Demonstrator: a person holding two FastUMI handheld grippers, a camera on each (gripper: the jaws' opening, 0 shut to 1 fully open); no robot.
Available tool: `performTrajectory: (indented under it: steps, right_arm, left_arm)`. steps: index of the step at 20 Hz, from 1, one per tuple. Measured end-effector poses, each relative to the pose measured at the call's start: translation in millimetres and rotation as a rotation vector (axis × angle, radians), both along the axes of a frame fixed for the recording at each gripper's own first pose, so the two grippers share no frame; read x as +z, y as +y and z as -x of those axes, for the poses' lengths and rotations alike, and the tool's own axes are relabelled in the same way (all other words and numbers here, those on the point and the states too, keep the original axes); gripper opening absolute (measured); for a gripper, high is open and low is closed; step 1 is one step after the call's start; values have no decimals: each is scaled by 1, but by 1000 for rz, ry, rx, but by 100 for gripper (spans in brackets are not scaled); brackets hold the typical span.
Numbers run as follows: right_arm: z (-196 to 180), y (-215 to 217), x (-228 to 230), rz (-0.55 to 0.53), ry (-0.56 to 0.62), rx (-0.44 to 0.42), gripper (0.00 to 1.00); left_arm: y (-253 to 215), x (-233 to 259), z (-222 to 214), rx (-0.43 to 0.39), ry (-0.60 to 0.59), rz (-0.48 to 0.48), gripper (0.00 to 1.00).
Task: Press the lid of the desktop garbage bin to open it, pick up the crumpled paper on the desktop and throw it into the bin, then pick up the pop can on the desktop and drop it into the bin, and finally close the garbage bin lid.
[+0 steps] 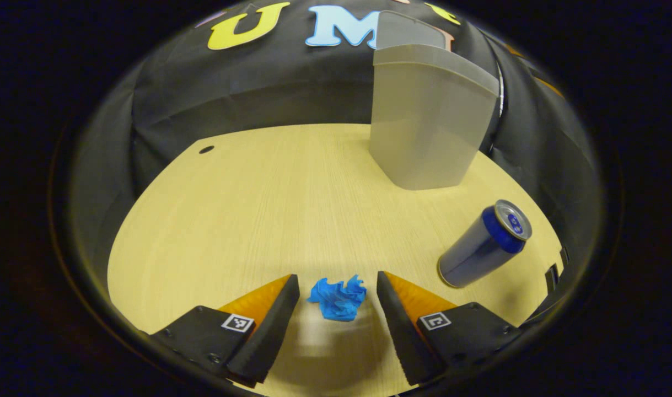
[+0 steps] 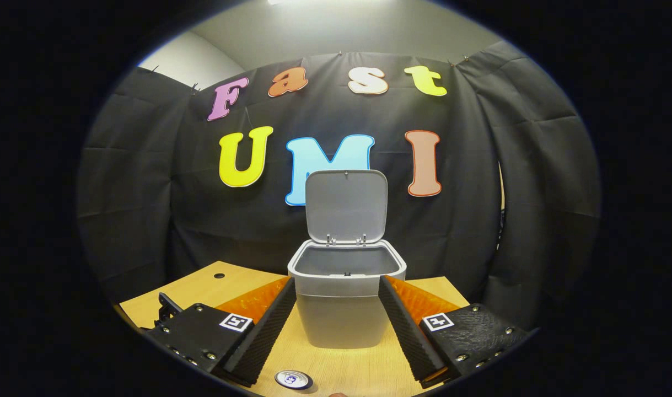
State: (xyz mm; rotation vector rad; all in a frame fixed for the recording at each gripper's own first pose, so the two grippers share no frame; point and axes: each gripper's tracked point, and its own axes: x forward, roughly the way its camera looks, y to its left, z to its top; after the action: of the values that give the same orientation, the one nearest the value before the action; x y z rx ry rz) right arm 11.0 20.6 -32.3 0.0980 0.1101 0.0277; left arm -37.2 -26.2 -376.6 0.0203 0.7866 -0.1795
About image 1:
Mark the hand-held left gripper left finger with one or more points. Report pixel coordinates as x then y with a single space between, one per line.
269 331

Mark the blue paper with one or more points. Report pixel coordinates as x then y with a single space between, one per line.
336 303

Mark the white desktop garbage bin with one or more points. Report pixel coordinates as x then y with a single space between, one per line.
424 127

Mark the blue pop can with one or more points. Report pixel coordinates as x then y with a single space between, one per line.
479 248

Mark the wooden desktop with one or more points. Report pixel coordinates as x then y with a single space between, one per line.
231 220

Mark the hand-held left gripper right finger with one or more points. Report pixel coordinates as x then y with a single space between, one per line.
404 336

